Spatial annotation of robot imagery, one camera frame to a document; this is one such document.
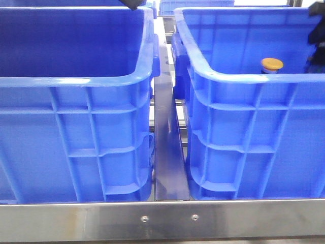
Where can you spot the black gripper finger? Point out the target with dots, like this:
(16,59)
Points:
(131,4)
(315,63)

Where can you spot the yellow push button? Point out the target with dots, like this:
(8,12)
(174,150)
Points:
(271,65)

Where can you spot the blue plastic bin right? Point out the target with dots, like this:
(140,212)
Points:
(251,135)

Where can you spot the blue plastic bin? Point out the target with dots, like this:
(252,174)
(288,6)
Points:
(75,98)
(251,135)

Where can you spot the blue plastic bin left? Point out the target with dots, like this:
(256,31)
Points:
(75,98)

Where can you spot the dark metal divider rail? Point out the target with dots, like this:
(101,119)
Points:
(170,177)

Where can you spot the steel rack front rail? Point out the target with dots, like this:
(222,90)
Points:
(172,220)

